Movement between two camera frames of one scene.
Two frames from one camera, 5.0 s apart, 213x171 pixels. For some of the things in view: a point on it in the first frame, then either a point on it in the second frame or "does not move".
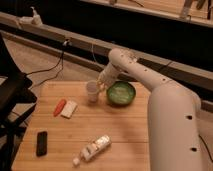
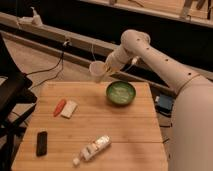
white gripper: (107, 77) to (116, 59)
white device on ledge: (31, 20) does not move
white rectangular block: (68, 109) does not move
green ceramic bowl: (121, 93) does not move
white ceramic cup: (92, 87) to (97, 70)
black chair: (16, 104) does not move
